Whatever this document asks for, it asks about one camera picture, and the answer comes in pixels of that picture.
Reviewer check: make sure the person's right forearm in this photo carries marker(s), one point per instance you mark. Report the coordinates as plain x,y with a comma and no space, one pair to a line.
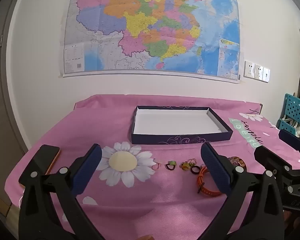
297,227

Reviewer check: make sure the teal perforated plastic rack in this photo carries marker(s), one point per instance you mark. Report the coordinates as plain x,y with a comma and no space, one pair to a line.
293,110

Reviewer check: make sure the amber bangle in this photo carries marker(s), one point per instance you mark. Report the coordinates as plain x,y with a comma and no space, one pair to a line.
242,162

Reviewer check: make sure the orange smart watch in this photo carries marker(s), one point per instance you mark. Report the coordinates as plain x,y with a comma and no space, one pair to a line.
203,191

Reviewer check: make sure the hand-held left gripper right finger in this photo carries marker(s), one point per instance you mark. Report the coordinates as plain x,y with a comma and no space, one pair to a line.
215,170

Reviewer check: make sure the pink floral tablecloth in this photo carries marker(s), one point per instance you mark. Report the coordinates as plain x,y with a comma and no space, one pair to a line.
140,205

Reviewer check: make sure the grey door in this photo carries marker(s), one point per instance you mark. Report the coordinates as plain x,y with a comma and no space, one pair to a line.
0,105

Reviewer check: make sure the navy patterned box tray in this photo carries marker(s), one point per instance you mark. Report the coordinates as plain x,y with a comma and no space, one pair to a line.
175,122

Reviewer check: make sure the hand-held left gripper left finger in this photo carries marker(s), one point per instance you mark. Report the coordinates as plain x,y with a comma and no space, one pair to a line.
88,170

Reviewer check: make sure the black smartphone orange case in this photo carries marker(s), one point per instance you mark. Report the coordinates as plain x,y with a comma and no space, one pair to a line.
43,157

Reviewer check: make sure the colourful wall map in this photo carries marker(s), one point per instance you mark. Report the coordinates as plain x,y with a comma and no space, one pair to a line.
152,30

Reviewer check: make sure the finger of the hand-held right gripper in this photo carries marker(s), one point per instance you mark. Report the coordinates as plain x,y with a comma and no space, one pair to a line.
288,137
270,158

